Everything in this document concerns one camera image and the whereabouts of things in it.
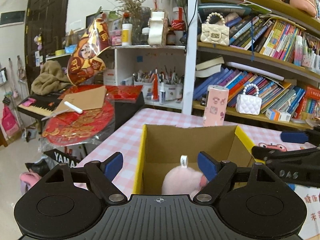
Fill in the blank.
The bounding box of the pink cylindrical cup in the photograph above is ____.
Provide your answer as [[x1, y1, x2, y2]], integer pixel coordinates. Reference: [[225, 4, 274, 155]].
[[203, 85, 229, 127]]

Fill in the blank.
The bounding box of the brown blanket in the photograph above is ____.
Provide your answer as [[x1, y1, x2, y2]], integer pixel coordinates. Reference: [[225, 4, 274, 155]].
[[31, 60, 71, 95]]

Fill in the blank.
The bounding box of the white quilted pearl purse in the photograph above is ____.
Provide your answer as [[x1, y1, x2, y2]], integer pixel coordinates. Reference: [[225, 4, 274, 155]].
[[235, 83, 262, 115]]

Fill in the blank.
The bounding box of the black keyboard piano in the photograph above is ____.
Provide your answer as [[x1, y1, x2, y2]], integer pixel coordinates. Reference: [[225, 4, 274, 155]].
[[17, 93, 62, 118]]

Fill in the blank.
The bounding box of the cream quilted pearl purse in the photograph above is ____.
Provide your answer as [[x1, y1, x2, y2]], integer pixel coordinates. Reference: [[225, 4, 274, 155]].
[[200, 12, 229, 46]]

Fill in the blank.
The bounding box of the brown cardboard sheet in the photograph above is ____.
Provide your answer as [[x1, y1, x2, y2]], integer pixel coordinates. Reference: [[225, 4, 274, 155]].
[[54, 86, 106, 113]]

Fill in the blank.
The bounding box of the orange white small box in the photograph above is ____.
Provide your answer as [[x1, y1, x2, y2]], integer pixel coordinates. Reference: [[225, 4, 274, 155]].
[[265, 109, 291, 122]]

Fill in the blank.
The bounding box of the yellow cardboard box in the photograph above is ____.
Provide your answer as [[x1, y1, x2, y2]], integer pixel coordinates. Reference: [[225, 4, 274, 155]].
[[132, 125, 255, 194]]

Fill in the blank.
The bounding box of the pink pig plush toy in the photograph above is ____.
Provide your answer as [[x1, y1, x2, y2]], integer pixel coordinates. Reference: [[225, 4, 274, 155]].
[[162, 155, 208, 199]]

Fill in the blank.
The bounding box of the wooden bookshelf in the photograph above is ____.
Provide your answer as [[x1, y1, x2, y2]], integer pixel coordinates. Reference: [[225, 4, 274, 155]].
[[197, 0, 319, 129]]

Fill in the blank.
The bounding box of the red gold fortune god decoration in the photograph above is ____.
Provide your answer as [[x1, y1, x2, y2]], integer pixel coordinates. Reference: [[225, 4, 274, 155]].
[[67, 13, 111, 86]]

